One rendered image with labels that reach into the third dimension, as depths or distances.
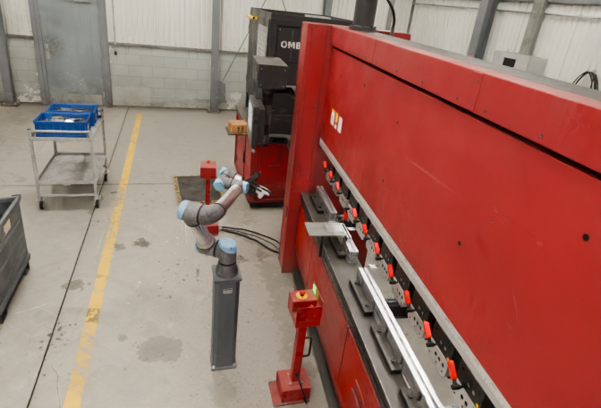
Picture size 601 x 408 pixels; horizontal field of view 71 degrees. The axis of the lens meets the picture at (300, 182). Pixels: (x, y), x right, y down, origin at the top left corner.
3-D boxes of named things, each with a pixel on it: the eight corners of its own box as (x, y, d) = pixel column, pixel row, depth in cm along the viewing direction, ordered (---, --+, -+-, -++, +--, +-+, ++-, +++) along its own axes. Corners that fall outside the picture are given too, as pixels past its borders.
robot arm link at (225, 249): (232, 266, 265) (232, 248, 260) (212, 261, 268) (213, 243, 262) (239, 256, 276) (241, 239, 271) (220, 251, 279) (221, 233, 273)
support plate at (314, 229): (304, 223, 302) (304, 222, 302) (339, 223, 308) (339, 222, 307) (308, 236, 286) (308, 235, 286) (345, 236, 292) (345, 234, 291)
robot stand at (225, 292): (211, 371, 296) (214, 281, 265) (208, 352, 312) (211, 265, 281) (236, 368, 301) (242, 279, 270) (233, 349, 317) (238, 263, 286)
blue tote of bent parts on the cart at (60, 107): (54, 116, 512) (52, 102, 505) (99, 118, 526) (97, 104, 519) (46, 125, 480) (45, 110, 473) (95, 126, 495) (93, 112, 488)
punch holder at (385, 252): (376, 266, 229) (382, 240, 223) (391, 266, 231) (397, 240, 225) (386, 283, 216) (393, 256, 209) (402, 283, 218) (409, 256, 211)
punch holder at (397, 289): (390, 289, 211) (396, 261, 205) (406, 288, 213) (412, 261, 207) (402, 310, 198) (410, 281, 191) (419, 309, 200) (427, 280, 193)
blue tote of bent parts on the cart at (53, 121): (43, 127, 474) (41, 111, 467) (91, 128, 489) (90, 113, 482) (34, 137, 443) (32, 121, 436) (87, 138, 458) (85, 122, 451)
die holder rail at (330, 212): (315, 195, 376) (316, 185, 372) (321, 195, 377) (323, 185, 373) (328, 223, 331) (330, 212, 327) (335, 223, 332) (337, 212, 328)
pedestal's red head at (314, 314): (287, 306, 269) (290, 283, 261) (310, 303, 273) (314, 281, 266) (294, 328, 251) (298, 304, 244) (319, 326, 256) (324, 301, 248)
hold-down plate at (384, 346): (369, 329, 227) (370, 325, 225) (378, 328, 228) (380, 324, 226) (390, 375, 200) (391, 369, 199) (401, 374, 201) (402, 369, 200)
